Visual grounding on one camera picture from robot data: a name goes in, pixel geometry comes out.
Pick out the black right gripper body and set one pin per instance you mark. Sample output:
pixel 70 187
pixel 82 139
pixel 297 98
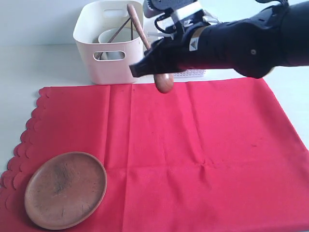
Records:
pixel 165 52

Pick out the dark wooden spoon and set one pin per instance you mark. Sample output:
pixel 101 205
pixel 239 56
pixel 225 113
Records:
pixel 163 82

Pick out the brown chopstick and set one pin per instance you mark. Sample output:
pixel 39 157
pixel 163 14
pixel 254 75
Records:
pixel 116 32
pixel 131 29

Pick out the white ceramic bowl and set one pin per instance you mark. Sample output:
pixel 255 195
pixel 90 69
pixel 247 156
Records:
pixel 108 36

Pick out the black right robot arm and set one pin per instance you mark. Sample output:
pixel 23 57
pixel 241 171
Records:
pixel 276 36

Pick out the white perforated plastic basket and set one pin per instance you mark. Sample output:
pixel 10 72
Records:
pixel 196 73

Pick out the cream plastic tub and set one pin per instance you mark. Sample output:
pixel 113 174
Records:
pixel 94 19

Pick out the red scalloped cloth mat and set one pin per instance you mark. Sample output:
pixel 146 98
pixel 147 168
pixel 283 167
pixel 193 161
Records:
pixel 213 156

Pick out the brown wooden plate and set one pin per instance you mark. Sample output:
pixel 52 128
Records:
pixel 65 190

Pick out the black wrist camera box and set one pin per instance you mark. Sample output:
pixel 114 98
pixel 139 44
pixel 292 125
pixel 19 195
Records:
pixel 152 8

